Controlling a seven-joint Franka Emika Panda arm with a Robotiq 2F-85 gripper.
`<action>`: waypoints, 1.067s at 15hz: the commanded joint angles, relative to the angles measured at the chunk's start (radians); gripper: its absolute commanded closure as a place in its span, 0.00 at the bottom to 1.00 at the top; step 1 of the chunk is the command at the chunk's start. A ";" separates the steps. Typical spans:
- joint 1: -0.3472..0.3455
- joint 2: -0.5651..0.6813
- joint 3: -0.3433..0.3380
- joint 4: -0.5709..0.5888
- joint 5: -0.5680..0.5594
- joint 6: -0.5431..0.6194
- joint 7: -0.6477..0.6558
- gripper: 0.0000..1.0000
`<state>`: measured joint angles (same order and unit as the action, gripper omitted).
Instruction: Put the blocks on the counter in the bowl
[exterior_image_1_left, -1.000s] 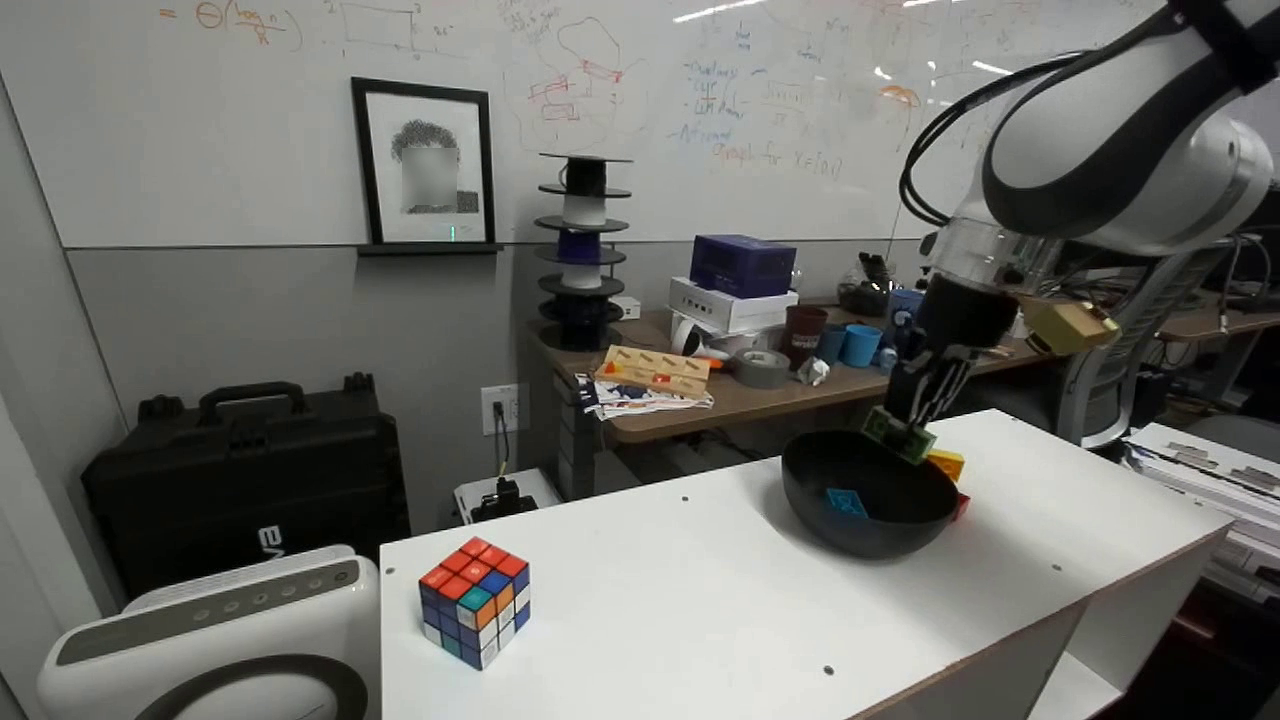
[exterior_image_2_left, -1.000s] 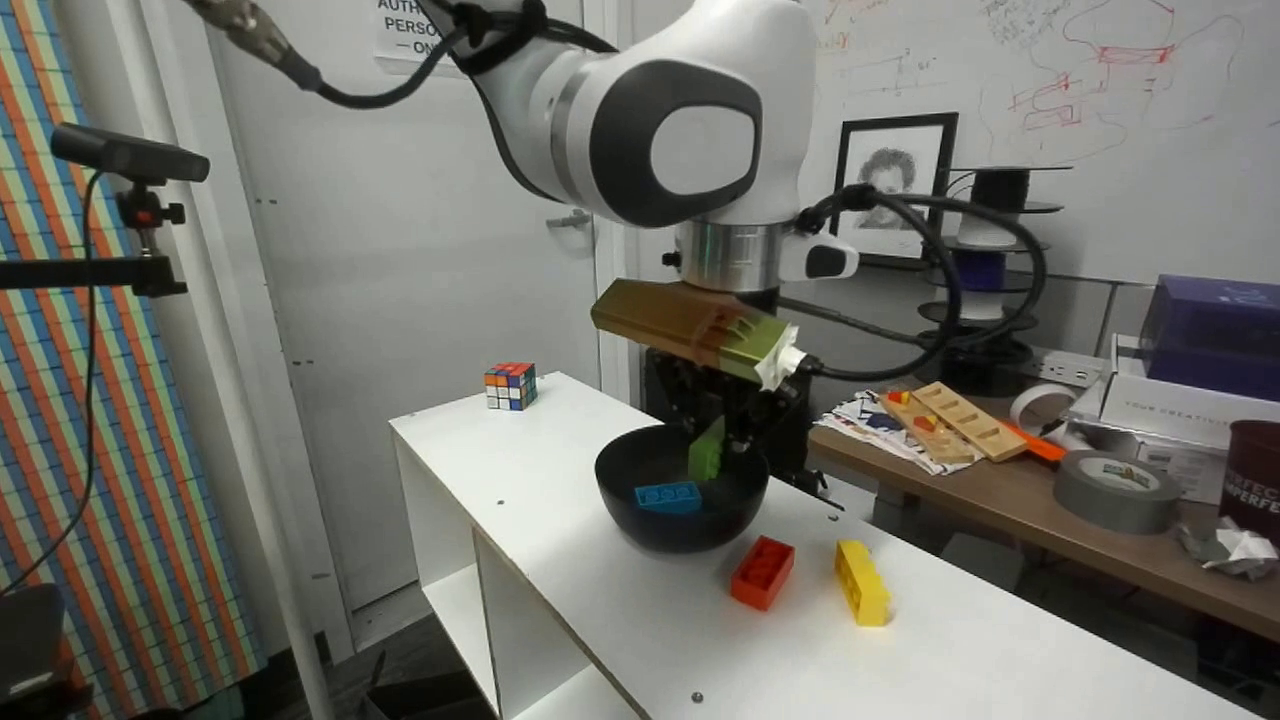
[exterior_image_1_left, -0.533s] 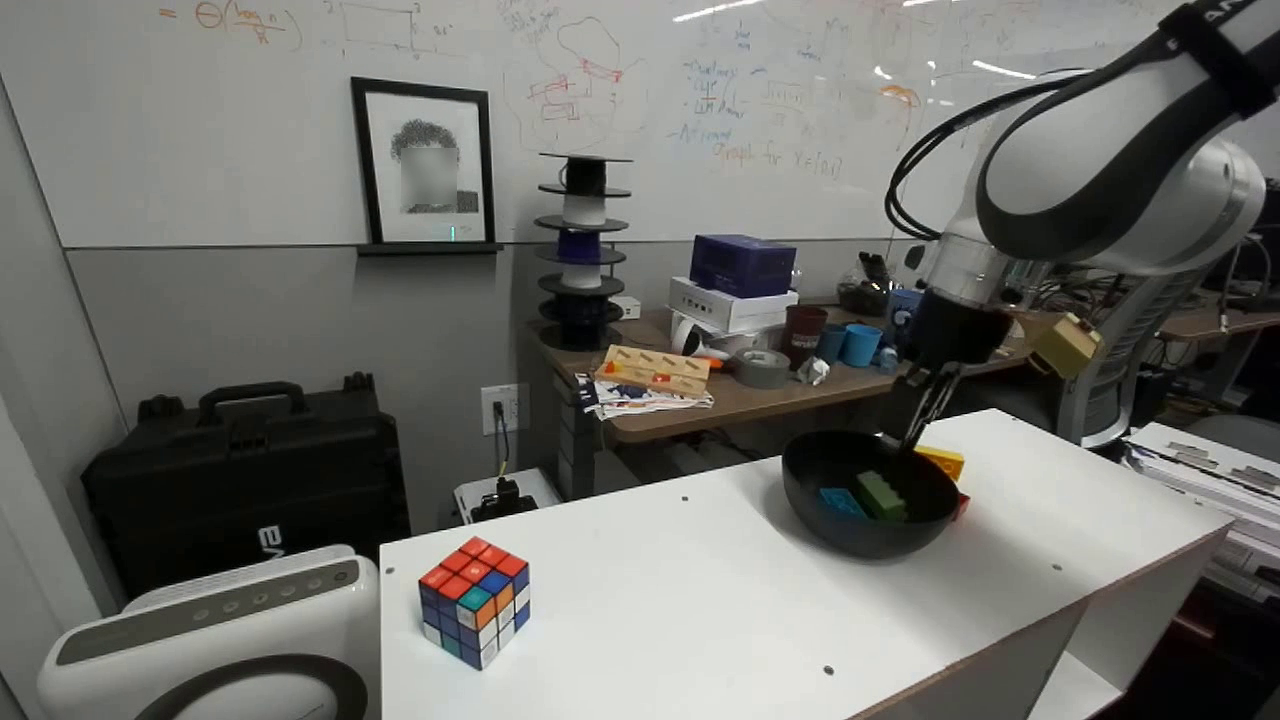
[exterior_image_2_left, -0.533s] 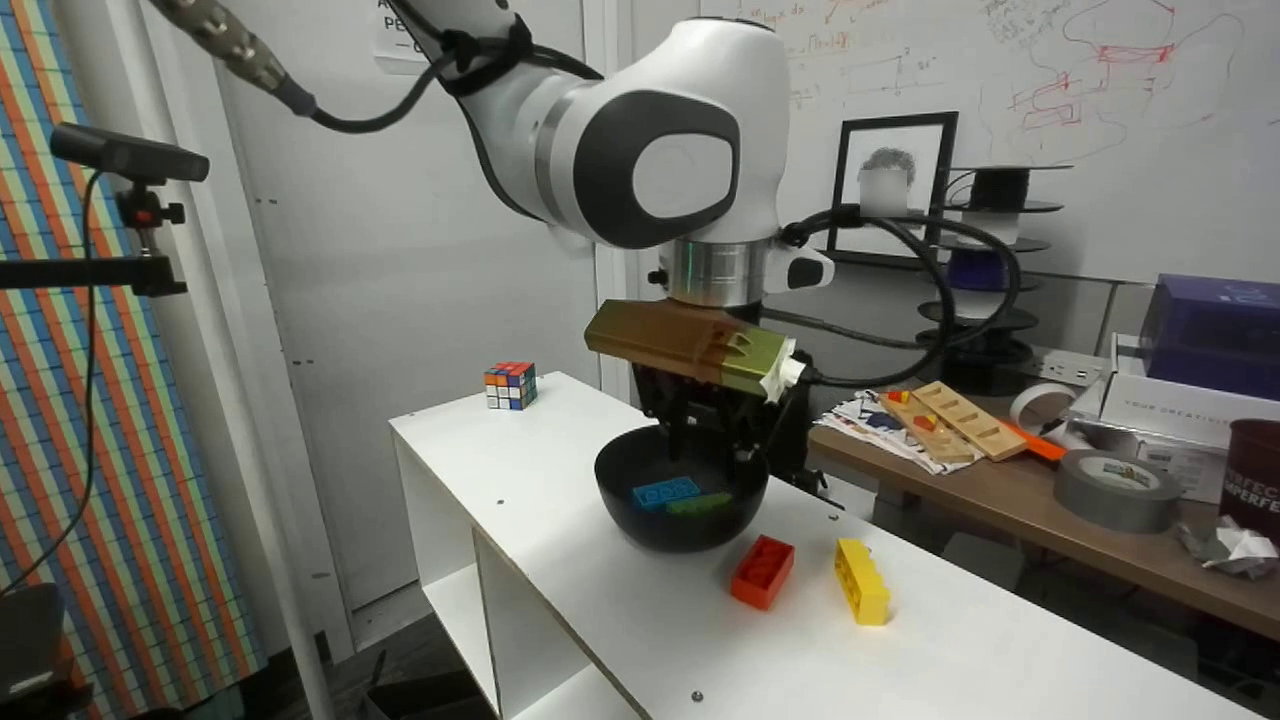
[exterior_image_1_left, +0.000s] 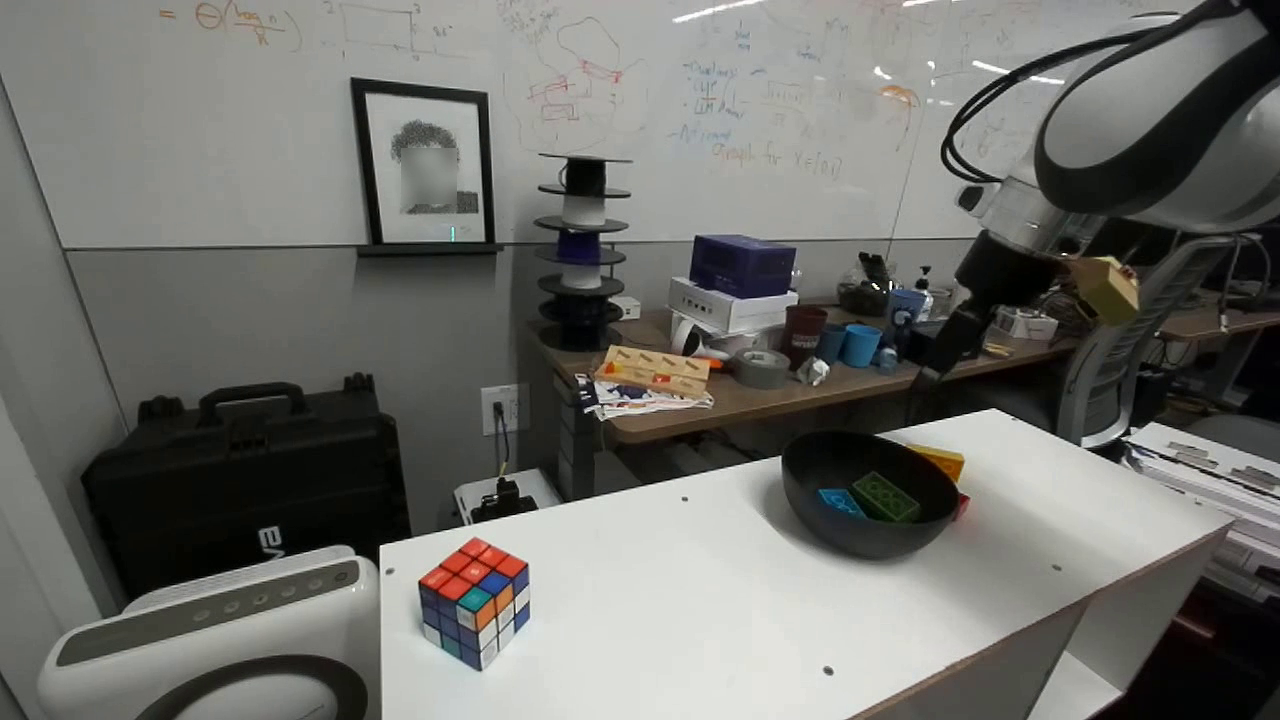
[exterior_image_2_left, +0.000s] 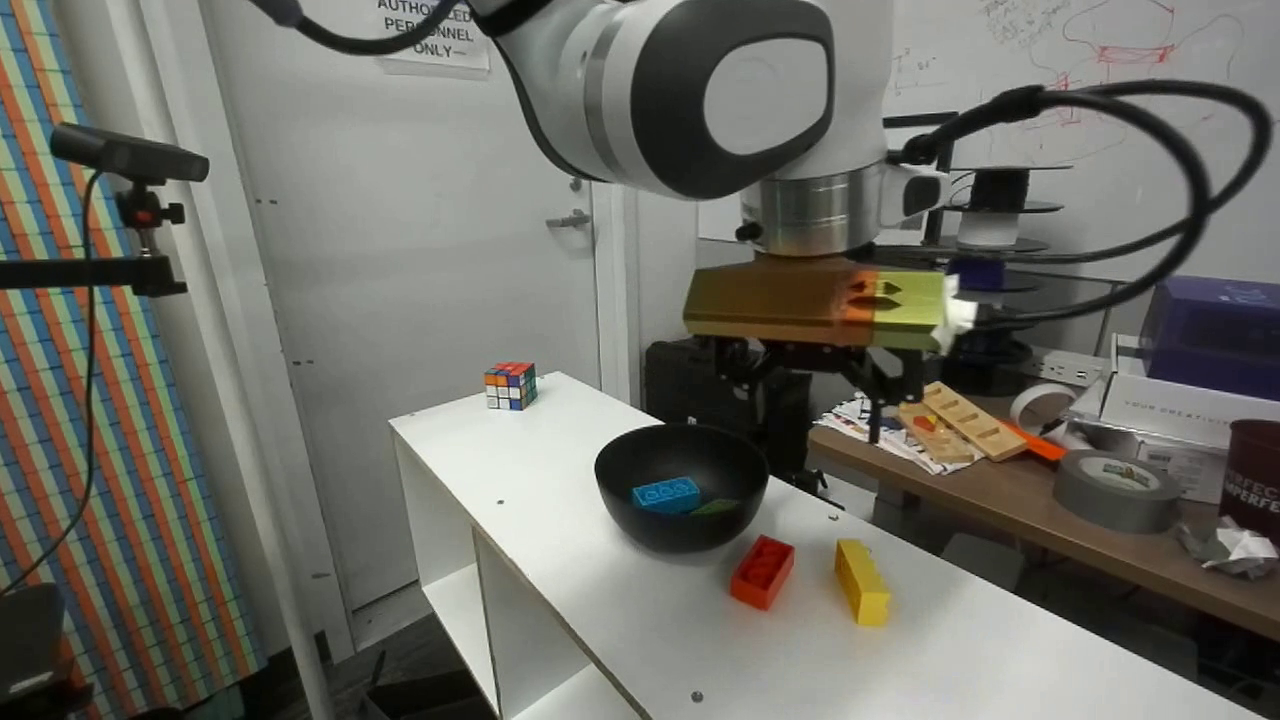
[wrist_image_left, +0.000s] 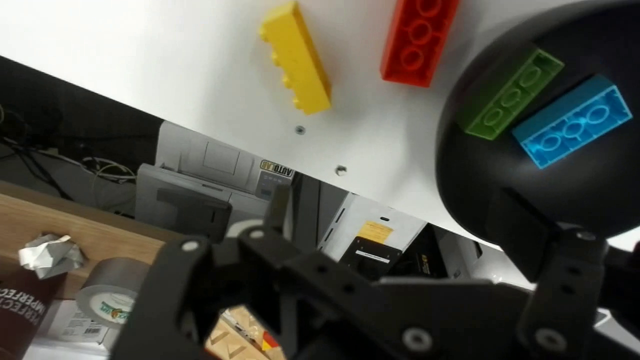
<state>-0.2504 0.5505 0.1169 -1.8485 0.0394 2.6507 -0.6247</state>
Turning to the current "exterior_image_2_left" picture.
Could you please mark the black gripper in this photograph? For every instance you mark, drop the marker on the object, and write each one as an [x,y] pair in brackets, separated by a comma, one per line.
[825,364]

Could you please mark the yellow toy building block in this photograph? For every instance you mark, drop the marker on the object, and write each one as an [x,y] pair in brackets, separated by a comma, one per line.
[863,583]

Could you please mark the red toy building block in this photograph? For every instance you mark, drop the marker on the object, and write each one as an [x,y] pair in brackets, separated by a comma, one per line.
[763,574]

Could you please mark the blue toy building block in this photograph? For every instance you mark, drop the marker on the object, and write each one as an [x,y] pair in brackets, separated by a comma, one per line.
[667,492]

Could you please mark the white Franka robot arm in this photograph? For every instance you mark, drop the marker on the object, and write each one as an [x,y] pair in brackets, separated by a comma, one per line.
[601,81]

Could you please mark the black bowl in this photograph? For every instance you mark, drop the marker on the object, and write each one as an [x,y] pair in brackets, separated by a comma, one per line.
[682,529]

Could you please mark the magazine papers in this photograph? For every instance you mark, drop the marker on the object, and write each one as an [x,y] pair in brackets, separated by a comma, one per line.
[844,427]

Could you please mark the wooden orange game box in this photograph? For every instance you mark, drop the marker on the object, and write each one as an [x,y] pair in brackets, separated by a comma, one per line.
[964,423]

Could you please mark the black hard carrying case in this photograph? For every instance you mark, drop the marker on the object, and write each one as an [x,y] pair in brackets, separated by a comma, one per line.
[682,386]

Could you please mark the black filament spool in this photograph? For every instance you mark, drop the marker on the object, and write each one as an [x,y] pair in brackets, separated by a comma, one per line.
[1004,191]
[994,362]

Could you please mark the blue filament spool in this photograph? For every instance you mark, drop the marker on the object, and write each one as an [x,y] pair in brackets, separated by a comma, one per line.
[986,275]

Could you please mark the white tape roll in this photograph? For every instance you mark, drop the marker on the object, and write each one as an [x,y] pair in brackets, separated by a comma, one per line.
[1041,405]

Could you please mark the wooden desk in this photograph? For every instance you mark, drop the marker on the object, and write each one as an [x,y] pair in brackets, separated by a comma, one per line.
[1041,522]

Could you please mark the white shelf unit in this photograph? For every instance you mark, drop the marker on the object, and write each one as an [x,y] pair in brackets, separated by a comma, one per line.
[640,624]

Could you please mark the Rubik's cube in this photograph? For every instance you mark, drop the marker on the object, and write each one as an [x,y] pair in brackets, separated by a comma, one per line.
[511,386]

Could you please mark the white cardboard box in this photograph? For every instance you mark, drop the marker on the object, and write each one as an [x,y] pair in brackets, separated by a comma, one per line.
[1175,405]

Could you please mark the dark blue box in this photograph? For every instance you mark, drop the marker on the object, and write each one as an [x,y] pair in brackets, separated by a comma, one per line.
[1214,332]

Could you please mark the crumpled silver foil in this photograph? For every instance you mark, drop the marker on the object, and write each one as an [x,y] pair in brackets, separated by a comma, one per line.
[1232,545]

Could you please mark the dark red mug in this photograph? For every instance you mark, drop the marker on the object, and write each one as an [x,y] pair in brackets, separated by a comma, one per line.
[1253,475]

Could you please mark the whiteboard with scribbles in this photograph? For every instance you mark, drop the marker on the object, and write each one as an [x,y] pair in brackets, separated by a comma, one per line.
[1064,40]

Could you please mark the white door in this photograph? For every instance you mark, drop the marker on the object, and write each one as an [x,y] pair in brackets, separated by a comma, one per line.
[401,267]

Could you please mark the tan wrist camera box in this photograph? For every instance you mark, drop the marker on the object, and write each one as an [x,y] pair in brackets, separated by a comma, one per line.
[802,305]

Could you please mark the grey duct tape roll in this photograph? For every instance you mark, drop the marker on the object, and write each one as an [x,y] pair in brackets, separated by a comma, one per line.
[1119,491]

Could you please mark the colourful striped wall panel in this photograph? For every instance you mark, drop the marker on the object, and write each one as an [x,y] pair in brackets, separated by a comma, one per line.
[134,535]

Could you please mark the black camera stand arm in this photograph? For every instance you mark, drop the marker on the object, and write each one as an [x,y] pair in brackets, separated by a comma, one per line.
[93,275]

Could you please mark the black camera on stand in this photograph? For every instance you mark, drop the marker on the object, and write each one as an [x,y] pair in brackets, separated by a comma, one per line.
[127,155]

